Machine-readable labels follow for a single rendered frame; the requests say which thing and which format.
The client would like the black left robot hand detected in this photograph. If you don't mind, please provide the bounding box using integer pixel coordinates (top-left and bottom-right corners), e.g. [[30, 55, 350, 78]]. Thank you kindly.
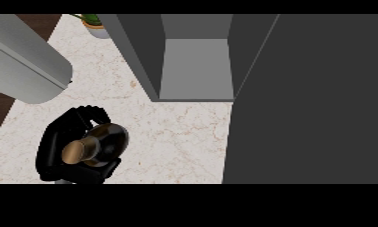
[[34, 105, 123, 184]]

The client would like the dark wine bottle gold cap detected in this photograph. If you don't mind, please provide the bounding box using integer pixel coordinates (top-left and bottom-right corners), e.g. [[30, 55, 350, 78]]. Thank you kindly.
[[61, 122, 132, 168]]

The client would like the grey open cabinet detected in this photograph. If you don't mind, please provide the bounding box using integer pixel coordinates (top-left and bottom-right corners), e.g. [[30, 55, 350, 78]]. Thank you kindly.
[[96, 13, 281, 103]]

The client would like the dark grey cabinet door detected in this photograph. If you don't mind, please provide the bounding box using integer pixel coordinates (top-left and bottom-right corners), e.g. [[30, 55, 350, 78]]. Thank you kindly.
[[222, 13, 378, 185]]

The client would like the green potted plant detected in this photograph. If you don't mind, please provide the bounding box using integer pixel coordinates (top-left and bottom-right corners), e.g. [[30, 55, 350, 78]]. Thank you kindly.
[[70, 13, 113, 40]]

